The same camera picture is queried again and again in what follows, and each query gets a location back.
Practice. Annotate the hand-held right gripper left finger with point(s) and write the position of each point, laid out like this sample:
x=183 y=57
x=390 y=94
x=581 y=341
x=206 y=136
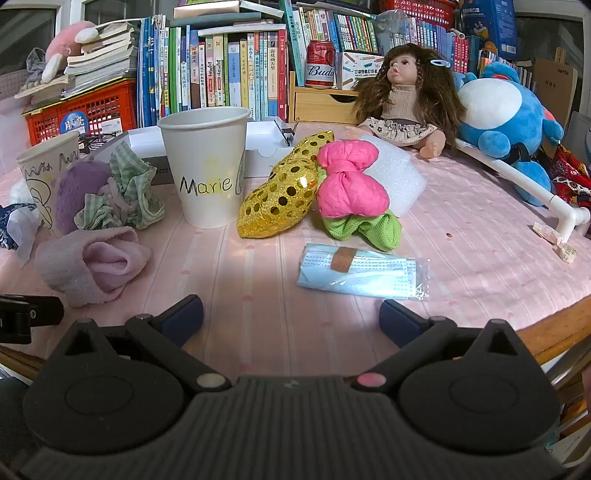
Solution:
x=182 y=319

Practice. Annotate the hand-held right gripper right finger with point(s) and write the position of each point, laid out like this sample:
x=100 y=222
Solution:
x=399 y=321

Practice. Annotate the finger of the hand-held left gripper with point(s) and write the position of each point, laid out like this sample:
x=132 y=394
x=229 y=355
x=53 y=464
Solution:
x=46 y=309

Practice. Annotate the blue face mask pack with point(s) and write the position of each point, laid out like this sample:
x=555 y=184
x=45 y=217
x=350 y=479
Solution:
x=369 y=274

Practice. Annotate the pale pink fluffy sock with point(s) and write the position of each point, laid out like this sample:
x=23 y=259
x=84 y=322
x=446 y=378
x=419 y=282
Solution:
x=92 y=265

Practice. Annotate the purple fluffy plush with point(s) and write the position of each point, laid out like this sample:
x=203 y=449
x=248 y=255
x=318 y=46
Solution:
x=78 y=194

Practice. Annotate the green checkered scrunchie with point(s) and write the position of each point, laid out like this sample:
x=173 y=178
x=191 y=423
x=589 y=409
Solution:
x=131 y=184

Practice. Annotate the green scrunchie with pink bow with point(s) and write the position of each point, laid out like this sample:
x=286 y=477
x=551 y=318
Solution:
x=348 y=184

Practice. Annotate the gold sequin bow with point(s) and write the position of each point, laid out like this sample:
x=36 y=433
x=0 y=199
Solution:
x=277 y=198

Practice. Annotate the white shallow box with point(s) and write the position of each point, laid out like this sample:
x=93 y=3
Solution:
x=263 y=138

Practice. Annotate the blue patterned cloth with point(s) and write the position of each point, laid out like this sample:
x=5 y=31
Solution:
x=11 y=226

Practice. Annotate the pink tablecloth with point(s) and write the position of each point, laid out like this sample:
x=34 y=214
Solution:
x=277 y=300

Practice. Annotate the scribbled white paper cup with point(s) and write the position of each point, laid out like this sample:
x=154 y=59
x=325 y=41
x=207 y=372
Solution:
x=41 y=180

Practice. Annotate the white paper cup with lettering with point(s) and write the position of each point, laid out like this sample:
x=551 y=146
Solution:
x=207 y=152

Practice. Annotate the black toy bicycle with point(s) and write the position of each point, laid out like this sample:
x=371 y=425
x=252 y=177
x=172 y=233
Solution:
x=99 y=141

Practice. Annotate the white plastic pipe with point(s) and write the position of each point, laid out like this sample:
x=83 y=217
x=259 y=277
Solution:
x=531 y=187

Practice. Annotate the red plastic crate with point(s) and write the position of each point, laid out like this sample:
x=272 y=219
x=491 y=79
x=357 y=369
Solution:
x=92 y=110

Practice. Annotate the black binder clip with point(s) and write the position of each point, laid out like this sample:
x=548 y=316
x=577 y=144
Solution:
x=288 y=134

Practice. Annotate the red patterned cloth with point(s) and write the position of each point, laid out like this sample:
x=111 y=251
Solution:
x=570 y=177

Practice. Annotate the brown-haired doll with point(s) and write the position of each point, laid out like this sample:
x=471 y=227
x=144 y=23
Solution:
x=406 y=97

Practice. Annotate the wooden drawer box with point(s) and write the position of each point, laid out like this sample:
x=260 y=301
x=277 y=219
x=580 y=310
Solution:
x=318 y=104

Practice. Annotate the blue plush toy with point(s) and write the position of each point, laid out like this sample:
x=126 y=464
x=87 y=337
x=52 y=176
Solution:
x=498 y=110

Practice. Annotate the grey plush toy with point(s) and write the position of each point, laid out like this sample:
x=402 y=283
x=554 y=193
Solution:
x=34 y=64

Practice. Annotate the stack of worn books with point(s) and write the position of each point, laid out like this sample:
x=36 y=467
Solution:
x=99 y=60

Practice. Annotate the white pencil box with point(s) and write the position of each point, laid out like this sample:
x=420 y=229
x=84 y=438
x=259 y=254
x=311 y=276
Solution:
x=362 y=69

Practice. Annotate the pink plush rabbit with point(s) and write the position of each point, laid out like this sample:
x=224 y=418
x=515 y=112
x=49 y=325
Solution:
x=64 y=44

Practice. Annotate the red beer can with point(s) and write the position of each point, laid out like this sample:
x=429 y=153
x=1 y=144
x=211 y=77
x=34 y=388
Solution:
x=320 y=64

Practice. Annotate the brown cardboard box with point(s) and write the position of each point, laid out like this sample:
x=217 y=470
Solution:
x=556 y=87

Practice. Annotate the clear plastic bag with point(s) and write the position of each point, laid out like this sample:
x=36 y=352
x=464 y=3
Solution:
x=392 y=27

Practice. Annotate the row of thin paperback books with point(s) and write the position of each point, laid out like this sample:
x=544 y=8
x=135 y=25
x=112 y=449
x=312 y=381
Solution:
x=360 y=27

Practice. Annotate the flat books lying on row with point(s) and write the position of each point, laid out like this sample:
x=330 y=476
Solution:
x=217 y=14

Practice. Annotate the blue cardboard box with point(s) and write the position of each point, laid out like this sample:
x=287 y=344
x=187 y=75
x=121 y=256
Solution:
x=489 y=25

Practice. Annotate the red plastic basket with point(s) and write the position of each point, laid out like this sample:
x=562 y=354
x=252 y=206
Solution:
x=418 y=10

